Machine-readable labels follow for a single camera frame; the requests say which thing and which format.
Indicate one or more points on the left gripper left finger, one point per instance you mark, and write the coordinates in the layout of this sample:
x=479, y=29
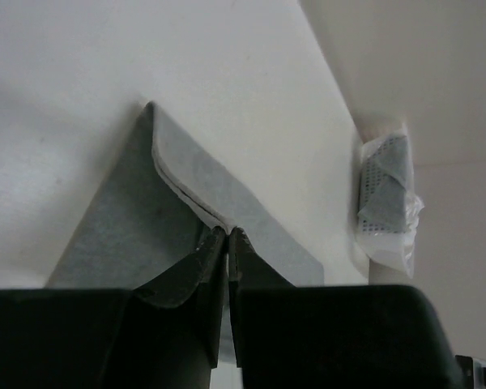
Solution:
x=174, y=321

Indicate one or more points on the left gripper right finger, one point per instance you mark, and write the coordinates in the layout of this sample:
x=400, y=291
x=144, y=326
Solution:
x=267, y=331

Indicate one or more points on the grey cloth over basket rim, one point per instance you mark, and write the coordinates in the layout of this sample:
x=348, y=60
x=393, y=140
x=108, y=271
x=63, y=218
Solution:
x=383, y=184

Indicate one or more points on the white plastic laundry basket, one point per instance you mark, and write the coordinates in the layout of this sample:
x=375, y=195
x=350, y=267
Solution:
x=393, y=250

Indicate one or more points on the grey tank top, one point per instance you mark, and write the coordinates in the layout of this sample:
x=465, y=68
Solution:
x=137, y=227

